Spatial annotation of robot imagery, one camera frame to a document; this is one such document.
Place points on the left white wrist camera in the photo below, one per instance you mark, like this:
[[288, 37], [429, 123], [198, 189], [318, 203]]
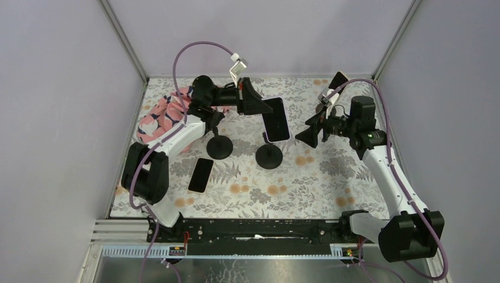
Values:
[[239, 65]]

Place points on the phone with cream case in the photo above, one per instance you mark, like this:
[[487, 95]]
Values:
[[200, 176]]

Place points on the phone with beige case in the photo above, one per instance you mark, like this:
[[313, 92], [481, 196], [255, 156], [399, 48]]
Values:
[[339, 79]]

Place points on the wooden base phone stand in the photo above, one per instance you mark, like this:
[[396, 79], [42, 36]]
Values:
[[320, 108]]

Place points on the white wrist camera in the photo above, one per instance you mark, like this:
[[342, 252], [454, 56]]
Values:
[[239, 65], [328, 96]]

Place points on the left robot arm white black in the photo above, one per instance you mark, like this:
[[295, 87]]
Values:
[[146, 170]]

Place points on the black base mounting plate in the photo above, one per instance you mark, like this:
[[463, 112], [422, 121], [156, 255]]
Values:
[[254, 237]]

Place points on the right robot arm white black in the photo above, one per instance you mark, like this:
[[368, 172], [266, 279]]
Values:
[[412, 230]]

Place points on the black phone stand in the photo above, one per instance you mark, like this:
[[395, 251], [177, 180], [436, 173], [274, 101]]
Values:
[[268, 156], [218, 147]]

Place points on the floral patterned table mat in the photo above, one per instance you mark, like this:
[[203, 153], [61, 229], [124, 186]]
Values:
[[310, 183]]

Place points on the aluminium frame rail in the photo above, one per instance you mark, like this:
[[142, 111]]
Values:
[[135, 231]]

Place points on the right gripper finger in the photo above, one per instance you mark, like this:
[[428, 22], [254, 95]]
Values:
[[317, 119], [309, 136]]

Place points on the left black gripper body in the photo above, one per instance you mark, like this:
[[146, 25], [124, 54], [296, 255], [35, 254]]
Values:
[[241, 95]]

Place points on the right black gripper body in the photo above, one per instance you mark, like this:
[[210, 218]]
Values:
[[339, 125]]

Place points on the phone with purple case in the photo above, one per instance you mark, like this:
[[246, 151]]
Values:
[[276, 123]]

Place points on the pink floral crumpled cloth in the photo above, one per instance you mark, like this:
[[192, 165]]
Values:
[[165, 114]]

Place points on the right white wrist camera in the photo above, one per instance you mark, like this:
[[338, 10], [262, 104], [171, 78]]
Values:
[[328, 96]]

